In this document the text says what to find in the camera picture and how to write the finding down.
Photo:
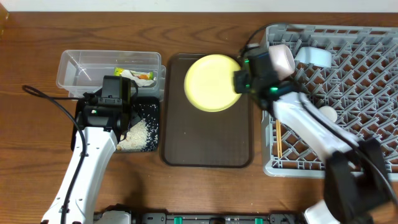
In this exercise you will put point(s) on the yellow plate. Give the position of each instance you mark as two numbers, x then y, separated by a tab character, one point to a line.
208	84

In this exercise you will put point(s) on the light blue bowl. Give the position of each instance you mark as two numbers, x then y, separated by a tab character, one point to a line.
315	56

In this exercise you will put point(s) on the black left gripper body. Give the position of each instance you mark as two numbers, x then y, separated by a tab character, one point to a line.
134	118

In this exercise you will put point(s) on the brown serving tray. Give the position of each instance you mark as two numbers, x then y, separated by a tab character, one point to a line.
195	138

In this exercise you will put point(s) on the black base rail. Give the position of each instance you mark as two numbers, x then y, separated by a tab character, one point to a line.
120	213

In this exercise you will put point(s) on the pink bowl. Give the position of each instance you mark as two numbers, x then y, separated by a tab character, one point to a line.
282	60

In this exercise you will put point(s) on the black rectangular tray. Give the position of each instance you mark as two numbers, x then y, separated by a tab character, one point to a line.
149	109

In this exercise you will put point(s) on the green orange snack wrapper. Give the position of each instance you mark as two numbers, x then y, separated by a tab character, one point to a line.
142	79

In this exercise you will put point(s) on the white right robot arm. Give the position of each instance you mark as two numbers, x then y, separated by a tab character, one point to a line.
356	180

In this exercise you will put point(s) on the grey dishwasher rack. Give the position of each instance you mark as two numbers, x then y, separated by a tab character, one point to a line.
361	84

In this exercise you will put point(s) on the clear plastic bin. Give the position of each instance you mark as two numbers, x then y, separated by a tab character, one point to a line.
82	71

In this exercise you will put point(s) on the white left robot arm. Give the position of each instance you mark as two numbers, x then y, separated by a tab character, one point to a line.
78	193

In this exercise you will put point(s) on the spilled rice pile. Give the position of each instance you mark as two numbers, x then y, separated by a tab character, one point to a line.
135	139

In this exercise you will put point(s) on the pale green cup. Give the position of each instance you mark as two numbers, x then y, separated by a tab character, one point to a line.
329	112

